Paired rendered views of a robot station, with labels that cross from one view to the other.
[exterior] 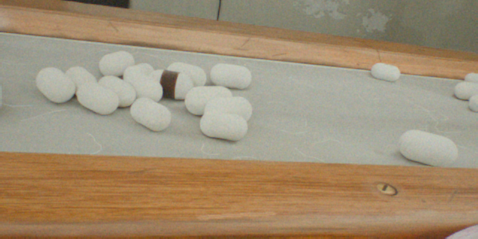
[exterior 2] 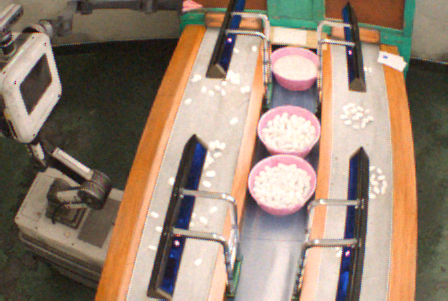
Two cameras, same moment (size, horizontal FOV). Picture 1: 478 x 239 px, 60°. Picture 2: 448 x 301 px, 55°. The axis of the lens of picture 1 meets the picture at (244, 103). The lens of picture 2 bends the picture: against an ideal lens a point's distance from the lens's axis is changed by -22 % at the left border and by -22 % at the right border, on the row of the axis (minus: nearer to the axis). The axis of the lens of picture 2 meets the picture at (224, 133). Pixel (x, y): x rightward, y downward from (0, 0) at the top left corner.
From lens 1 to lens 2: 207 cm
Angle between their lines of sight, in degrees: 55
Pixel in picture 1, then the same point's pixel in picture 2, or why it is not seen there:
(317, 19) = not seen: outside the picture
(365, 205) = (251, 138)
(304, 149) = (227, 137)
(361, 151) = (229, 130)
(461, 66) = (184, 77)
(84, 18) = (155, 160)
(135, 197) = (247, 156)
